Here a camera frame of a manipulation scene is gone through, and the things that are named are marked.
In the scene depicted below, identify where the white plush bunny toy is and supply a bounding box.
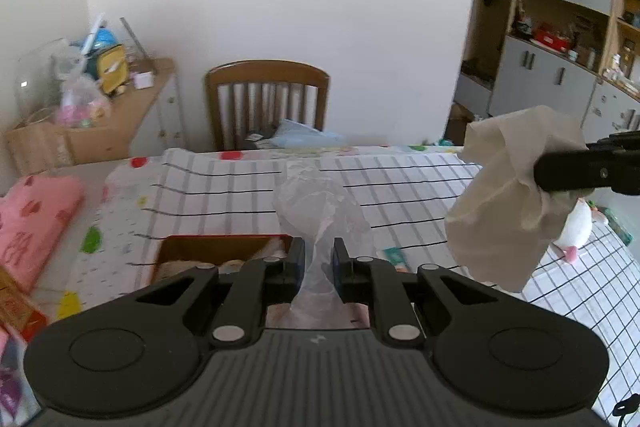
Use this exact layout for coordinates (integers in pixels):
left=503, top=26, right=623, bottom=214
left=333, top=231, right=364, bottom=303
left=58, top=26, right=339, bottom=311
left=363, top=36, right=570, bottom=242
left=551, top=198, right=608, bottom=263

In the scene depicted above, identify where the clear plastic bag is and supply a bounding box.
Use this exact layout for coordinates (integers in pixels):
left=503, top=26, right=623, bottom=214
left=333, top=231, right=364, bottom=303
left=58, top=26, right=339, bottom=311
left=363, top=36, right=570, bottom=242
left=272, top=160, right=376, bottom=329

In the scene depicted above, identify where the white tissue cloth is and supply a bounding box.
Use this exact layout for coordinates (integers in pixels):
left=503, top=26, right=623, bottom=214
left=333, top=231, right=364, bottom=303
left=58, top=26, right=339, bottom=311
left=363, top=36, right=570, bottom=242
left=445, top=106, right=588, bottom=293

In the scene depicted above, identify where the white black grid tablecloth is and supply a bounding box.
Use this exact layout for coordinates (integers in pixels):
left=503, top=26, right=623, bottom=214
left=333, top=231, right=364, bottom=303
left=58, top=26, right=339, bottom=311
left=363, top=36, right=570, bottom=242
left=125, top=150, right=639, bottom=417

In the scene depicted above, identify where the red box on cabinet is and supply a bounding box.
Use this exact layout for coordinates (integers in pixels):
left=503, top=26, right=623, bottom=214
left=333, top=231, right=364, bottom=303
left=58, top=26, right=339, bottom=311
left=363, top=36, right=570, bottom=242
left=533, top=27, right=570, bottom=53

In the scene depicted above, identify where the blue cushion on chair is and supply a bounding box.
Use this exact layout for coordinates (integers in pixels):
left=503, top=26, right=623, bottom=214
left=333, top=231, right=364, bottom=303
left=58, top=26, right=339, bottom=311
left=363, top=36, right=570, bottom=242
left=256, top=119, right=347, bottom=148

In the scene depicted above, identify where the polka dot tablecloth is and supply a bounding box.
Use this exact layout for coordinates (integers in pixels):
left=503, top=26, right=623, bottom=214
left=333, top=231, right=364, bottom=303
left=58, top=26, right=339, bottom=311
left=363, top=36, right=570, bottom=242
left=56, top=147, right=480, bottom=319

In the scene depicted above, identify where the wooden dining chair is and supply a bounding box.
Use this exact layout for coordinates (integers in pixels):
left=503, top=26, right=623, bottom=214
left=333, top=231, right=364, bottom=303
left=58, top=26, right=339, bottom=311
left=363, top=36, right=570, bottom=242
left=204, top=60, right=331, bottom=152

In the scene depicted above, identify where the small white box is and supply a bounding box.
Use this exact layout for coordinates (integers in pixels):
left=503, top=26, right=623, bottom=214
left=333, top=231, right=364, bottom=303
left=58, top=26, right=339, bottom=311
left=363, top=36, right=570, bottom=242
left=132, top=72, right=155, bottom=90

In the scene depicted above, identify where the pink folded cloth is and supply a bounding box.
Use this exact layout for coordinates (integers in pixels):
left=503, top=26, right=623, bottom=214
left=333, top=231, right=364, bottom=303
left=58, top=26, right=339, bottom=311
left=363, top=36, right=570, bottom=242
left=1, top=174, right=85, bottom=293

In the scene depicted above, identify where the clear bag with pink items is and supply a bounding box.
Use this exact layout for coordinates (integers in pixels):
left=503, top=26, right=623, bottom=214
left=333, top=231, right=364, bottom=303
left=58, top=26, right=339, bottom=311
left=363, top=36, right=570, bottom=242
left=55, top=74, right=112, bottom=128

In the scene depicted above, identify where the wooden sideboard cabinet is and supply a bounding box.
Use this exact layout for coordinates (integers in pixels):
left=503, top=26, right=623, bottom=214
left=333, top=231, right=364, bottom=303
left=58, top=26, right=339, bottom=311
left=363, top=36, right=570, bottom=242
left=64, top=57, right=188, bottom=160

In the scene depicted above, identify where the cardboard box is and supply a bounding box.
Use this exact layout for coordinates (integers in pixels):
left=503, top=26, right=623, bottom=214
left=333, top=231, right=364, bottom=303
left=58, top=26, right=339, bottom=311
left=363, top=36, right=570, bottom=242
left=4, top=121, right=74, bottom=176

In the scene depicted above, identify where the yellow alarm clock toy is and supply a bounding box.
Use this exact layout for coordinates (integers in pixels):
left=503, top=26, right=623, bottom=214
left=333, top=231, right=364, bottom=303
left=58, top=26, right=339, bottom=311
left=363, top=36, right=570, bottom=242
left=96, top=44, right=129, bottom=95

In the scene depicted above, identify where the clear glass jar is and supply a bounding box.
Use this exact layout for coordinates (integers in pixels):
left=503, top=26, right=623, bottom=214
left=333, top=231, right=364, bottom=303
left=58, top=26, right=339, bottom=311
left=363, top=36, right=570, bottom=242
left=15, top=38, right=86, bottom=120

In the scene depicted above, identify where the grey wooden wall cabinet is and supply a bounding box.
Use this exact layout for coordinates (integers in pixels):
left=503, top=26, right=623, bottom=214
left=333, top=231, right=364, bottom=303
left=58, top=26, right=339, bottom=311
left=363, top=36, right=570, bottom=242
left=447, top=0, right=639, bottom=143

